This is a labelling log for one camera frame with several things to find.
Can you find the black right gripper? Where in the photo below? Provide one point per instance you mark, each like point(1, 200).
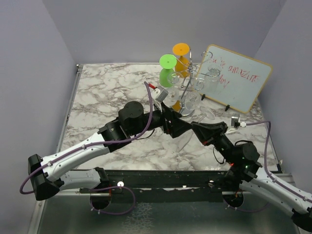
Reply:
point(208, 133)

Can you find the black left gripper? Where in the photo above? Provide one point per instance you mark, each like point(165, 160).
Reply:
point(178, 126)

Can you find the clear wine glass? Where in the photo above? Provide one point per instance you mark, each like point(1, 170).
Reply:
point(181, 141)
point(175, 80)
point(193, 96)

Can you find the orange plastic wine glass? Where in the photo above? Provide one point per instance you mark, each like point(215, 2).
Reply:
point(181, 50)

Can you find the green plastic wine glass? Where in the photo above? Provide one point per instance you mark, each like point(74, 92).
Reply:
point(167, 62)

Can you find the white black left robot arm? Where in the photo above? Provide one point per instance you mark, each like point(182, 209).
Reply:
point(54, 173)

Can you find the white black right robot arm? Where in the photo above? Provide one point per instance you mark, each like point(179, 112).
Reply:
point(248, 174)

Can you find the chrome wine glass rack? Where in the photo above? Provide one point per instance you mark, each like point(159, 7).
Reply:
point(194, 71)

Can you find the yellow framed whiteboard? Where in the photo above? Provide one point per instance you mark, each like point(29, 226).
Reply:
point(242, 78)

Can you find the black front mounting bar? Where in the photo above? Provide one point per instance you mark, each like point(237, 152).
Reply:
point(159, 186)

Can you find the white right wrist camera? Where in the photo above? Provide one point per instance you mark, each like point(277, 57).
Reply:
point(236, 124)

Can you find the aluminium table edge rail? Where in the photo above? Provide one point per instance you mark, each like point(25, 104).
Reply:
point(69, 106)

